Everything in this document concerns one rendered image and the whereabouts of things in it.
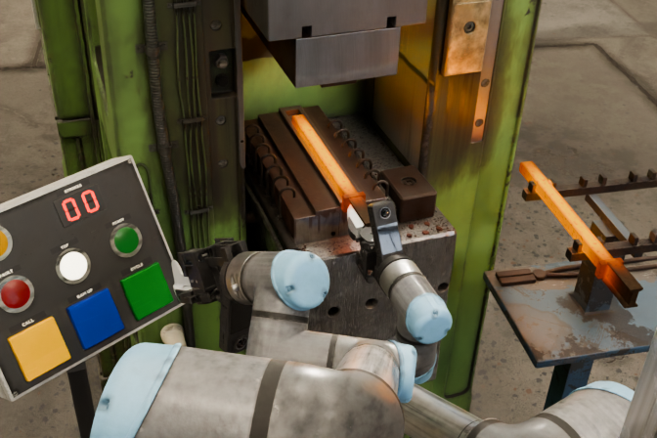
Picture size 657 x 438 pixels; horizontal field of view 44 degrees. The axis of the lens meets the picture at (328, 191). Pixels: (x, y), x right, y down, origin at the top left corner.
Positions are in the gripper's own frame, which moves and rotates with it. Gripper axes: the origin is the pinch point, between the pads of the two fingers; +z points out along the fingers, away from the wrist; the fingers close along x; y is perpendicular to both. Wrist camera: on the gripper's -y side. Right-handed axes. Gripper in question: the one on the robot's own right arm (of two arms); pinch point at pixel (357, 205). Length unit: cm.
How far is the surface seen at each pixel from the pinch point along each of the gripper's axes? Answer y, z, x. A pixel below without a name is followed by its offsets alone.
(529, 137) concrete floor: 99, 161, 158
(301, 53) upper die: -33.3, 2.1, -11.2
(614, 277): 2, -33, 38
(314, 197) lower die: 1.3, 7.4, -6.5
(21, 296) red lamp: -8, -18, -63
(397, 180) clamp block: 2.4, 9.4, 13.2
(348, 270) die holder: 13.3, -3.3, -2.6
